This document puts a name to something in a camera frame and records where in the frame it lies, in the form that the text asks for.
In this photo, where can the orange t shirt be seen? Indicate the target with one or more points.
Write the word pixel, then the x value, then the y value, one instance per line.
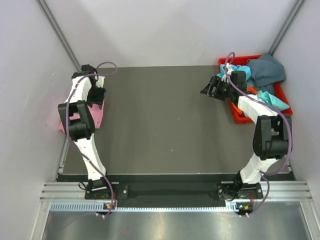
pixel 235 109

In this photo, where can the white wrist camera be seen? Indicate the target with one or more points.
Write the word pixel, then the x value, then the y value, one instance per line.
pixel 225 72
pixel 100 81

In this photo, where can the aluminium corner post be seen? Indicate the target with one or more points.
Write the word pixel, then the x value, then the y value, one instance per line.
pixel 59 33
pixel 293 13

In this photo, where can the pink t shirt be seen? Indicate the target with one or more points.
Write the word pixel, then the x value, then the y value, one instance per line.
pixel 97 112

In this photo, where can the grey blue t shirt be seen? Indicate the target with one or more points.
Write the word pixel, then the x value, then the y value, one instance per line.
pixel 265 72

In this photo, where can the left aluminium corner post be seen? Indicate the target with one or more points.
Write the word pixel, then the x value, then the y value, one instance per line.
pixel 59 33

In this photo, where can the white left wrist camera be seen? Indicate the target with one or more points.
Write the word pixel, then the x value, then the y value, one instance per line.
pixel 100 81

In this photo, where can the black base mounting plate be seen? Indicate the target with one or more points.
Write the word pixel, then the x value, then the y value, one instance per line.
pixel 213 190

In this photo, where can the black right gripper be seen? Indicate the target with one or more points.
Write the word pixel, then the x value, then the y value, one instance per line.
pixel 216 82

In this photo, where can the right aluminium corner post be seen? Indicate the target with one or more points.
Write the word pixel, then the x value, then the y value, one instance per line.
pixel 293 13

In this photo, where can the slotted cable duct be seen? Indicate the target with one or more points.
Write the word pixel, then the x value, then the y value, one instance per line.
pixel 103 207

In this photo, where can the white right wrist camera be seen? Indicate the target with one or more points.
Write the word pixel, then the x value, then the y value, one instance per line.
pixel 225 72

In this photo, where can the aluminium frame rail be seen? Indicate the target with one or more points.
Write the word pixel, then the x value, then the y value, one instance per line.
pixel 279 191

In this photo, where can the teal t shirt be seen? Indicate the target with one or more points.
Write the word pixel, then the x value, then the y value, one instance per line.
pixel 275 100

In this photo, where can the light blue t shirt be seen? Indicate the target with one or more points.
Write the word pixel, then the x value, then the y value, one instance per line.
pixel 242 68

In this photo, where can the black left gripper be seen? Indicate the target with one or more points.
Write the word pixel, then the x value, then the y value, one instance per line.
pixel 99 99

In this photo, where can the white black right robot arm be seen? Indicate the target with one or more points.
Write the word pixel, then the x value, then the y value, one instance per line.
pixel 272 139

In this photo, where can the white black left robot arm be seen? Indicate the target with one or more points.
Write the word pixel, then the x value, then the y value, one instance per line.
pixel 81 115

